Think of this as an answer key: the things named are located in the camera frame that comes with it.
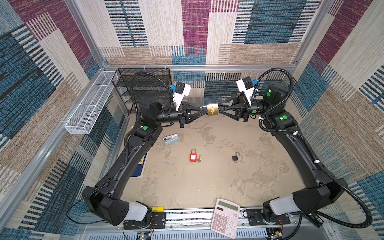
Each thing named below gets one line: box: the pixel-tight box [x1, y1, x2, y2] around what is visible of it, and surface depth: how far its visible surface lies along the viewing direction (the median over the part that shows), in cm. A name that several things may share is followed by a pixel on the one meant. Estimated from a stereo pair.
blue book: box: [130, 152, 149, 178], surface depth 89 cm
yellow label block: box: [151, 206, 165, 212], surface depth 77 cm
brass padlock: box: [207, 103, 219, 116], surface depth 55 cm
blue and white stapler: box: [163, 134, 180, 146], surface depth 104 cm
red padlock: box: [190, 148, 198, 163], surface depth 96 cm
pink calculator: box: [210, 198, 241, 239], surface depth 74 cm
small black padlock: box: [232, 151, 240, 161], surface depth 96 cm
